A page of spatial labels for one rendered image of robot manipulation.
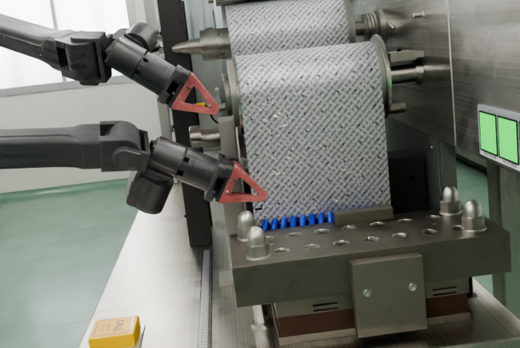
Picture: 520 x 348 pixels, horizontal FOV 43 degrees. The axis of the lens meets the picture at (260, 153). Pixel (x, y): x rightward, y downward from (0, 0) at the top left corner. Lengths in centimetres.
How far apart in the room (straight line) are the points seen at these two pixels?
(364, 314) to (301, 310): 9
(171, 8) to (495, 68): 74
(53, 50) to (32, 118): 574
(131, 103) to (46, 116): 86
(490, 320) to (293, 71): 49
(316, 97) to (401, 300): 36
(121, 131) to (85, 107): 574
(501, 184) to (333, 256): 51
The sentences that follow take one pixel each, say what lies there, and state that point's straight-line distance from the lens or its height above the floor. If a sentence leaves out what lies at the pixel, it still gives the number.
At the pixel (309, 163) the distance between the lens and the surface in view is 111.
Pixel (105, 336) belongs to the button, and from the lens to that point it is 106.
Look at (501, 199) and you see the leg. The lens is 137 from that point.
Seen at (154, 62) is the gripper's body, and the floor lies 132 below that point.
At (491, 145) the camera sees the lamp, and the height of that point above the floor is 117.
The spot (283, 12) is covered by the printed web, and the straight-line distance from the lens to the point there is 134.
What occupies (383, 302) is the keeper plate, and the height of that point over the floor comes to 96.
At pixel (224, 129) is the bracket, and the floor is 119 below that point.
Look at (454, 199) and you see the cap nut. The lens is 110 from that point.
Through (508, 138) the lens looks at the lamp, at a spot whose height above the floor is 119.
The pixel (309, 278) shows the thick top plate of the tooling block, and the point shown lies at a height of 100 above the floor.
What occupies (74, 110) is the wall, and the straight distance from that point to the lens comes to 683.
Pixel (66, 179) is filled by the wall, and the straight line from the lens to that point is 696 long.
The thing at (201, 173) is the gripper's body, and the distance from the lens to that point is 108.
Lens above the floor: 135
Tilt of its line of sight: 10 degrees down
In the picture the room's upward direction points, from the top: 6 degrees counter-clockwise
